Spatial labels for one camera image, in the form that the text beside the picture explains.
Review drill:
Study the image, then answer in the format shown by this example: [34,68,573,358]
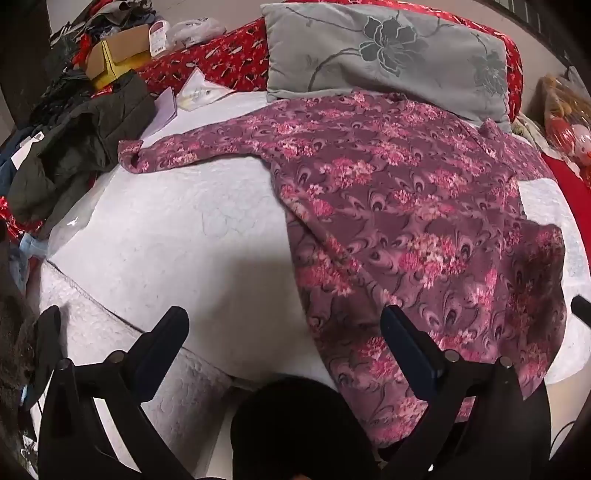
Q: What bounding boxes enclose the white quilted bed cover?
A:
[39,90,591,480]

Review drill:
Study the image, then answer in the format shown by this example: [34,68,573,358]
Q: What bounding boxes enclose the pale lavender paper sheet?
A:
[139,88,178,139]

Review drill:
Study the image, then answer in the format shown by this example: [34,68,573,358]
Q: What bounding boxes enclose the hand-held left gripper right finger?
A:
[379,305,552,480]

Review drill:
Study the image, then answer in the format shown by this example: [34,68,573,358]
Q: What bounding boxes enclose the red cloth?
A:
[540,152,591,217]

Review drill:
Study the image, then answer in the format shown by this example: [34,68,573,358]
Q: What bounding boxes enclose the clear plastic bag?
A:
[46,175,114,259]

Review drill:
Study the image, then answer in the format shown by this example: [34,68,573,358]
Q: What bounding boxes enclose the white packet with red label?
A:
[148,21,170,58]

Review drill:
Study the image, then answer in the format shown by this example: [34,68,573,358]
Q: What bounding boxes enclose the yellow box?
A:
[90,39,126,90]

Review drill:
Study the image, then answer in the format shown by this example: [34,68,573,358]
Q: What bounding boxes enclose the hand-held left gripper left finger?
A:
[37,305,192,480]

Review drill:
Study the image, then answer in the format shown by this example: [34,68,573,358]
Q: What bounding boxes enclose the plush toy in plastic wrap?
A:
[539,74,591,168]

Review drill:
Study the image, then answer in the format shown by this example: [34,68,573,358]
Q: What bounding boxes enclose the beige cloth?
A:
[512,115,551,154]

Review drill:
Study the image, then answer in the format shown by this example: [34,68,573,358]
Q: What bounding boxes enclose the dark olive jacket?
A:
[7,71,158,232]

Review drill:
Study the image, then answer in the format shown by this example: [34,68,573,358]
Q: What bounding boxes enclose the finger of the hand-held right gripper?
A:
[570,295,591,326]

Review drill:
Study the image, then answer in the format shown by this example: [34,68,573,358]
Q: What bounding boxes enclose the clear plastic packet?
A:
[178,67,237,112]

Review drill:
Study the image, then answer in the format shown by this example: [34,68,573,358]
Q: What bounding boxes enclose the red floral bedsheet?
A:
[95,0,525,125]

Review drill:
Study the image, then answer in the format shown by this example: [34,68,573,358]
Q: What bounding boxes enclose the black crumpled cloth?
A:
[30,67,95,127]

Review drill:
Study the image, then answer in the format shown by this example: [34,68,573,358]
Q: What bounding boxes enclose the white plastic bag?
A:
[168,16,227,48]

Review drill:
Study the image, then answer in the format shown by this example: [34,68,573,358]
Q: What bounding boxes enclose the grey floral pillow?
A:
[261,2,513,134]

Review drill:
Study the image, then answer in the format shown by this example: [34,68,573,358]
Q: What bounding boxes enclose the purple floral shirt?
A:
[117,90,568,450]

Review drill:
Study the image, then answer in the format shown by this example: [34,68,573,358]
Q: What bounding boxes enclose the brown fuzzy cloth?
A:
[0,272,44,425]

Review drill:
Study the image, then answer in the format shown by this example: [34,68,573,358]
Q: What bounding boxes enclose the cardboard box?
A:
[85,23,155,81]

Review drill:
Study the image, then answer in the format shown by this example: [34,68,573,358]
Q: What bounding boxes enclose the pile of mixed clothes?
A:
[51,0,160,40]

